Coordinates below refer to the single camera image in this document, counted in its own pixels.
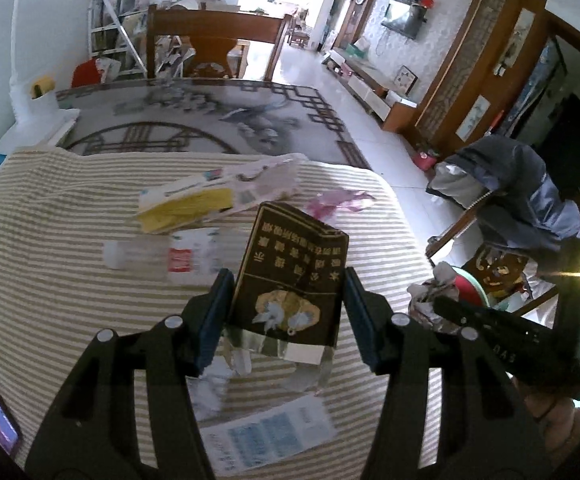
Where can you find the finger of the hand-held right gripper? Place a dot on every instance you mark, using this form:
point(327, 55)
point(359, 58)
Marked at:
point(489, 322)

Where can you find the navy blue jacket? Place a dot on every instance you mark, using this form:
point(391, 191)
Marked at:
point(514, 185)

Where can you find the person's right hand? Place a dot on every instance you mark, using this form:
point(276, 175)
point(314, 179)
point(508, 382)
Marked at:
point(554, 425)

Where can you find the plastic bottle with red label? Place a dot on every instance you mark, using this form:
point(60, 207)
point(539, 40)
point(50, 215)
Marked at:
point(190, 257)

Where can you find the red bin with green rim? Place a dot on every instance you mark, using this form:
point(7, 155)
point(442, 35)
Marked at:
point(469, 287)

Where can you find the hanging scroll painting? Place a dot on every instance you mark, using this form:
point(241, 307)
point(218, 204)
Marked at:
point(517, 40)

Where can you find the blue door curtain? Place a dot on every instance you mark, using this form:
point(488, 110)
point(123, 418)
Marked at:
point(542, 85)

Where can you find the printed paper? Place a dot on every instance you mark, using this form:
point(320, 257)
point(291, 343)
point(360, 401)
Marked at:
point(429, 300)

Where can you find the green box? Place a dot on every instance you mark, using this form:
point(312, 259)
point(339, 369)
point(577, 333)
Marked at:
point(354, 50)

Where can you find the star picture frame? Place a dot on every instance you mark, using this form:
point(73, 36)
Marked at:
point(405, 80)

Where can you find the dark carved wooden chair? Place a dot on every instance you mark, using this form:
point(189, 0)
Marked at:
point(494, 265)

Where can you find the white blue printed leaflet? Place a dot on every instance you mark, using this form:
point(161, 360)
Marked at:
point(270, 435)

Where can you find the grey patterned rug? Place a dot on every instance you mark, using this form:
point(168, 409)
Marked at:
point(195, 125)

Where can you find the small red floor object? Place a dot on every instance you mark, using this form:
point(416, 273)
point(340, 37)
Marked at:
point(424, 159)

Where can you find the wooden television stand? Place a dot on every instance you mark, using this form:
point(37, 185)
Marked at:
point(369, 80)

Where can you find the yellow snack box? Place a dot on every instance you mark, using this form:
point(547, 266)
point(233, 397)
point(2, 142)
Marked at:
point(185, 207)

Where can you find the clear plastic wrap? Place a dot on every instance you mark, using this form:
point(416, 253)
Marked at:
point(217, 385)

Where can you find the black gold snack packet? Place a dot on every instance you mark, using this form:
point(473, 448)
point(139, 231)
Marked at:
point(290, 280)

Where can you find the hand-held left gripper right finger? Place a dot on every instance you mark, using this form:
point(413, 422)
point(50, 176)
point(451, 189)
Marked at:
point(362, 325)

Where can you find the small yellow item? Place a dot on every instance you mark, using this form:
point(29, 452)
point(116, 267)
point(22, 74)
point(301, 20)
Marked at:
point(42, 87)

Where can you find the metal stepladder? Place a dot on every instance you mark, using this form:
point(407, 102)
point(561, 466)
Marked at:
point(92, 25)

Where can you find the pink foil wrapper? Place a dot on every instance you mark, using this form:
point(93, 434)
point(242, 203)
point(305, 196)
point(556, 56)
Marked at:
point(337, 202)

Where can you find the beige striped table cloth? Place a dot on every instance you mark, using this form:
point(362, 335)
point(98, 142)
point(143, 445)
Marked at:
point(70, 260)

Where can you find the red bag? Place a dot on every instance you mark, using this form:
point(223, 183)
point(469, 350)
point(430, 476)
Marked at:
point(85, 72)

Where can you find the wooden bench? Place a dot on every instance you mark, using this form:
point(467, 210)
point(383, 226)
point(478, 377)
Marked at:
point(210, 25)

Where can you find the small wall painting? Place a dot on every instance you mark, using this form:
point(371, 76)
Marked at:
point(474, 117)

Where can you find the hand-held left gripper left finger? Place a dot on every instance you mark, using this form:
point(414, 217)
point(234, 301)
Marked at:
point(215, 320)

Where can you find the white desk lamp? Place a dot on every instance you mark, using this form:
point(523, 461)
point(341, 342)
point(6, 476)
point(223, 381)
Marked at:
point(20, 105)

